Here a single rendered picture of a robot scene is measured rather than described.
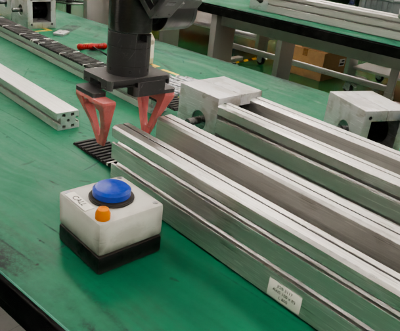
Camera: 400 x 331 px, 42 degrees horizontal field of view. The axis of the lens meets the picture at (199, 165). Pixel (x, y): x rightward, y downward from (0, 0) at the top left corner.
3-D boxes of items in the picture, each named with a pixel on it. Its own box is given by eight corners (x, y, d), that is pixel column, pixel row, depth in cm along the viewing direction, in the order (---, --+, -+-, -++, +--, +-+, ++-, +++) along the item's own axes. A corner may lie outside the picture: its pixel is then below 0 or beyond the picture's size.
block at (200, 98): (164, 138, 86) (169, 83, 82) (217, 127, 94) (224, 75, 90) (200, 159, 81) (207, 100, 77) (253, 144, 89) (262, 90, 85)
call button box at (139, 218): (58, 239, 57) (58, 188, 54) (131, 215, 63) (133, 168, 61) (98, 276, 52) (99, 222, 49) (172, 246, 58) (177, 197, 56)
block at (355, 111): (307, 142, 92) (317, 90, 88) (359, 140, 96) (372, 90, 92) (339, 167, 84) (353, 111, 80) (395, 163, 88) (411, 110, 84)
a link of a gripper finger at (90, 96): (144, 146, 73) (148, 81, 69) (100, 156, 68) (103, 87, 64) (115, 130, 77) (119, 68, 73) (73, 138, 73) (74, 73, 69)
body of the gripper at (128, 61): (170, 87, 72) (175, 33, 69) (109, 96, 66) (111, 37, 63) (142, 75, 77) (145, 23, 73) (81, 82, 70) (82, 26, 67)
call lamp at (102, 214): (92, 217, 51) (92, 205, 50) (105, 212, 52) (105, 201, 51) (100, 223, 50) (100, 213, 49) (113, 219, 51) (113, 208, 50)
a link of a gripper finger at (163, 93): (171, 140, 76) (177, 77, 72) (132, 149, 72) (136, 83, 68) (143, 125, 81) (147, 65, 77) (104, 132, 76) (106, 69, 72)
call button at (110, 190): (84, 199, 55) (85, 182, 54) (116, 190, 57) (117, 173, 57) (105, 215, 52) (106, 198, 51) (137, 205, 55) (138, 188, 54)
